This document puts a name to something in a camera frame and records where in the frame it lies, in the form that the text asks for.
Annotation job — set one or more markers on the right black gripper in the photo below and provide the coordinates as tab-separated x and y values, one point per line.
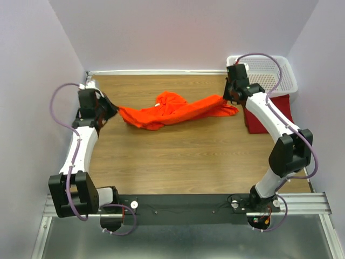
226	96

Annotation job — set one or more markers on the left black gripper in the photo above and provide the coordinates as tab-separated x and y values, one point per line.
114	109

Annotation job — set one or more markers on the orange t shirt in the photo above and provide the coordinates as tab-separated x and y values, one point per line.
171	108

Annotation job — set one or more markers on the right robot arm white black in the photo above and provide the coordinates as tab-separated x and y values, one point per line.
291	151

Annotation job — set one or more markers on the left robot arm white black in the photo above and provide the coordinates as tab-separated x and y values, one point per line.
72	190

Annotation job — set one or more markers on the white plastic basket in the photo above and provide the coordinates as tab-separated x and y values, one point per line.
267	73

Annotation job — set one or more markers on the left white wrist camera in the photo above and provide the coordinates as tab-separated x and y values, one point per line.
93	85

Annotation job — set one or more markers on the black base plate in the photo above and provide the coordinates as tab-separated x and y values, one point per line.
181	210

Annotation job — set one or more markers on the aluminium rail frame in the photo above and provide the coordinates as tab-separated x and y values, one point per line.
207	156

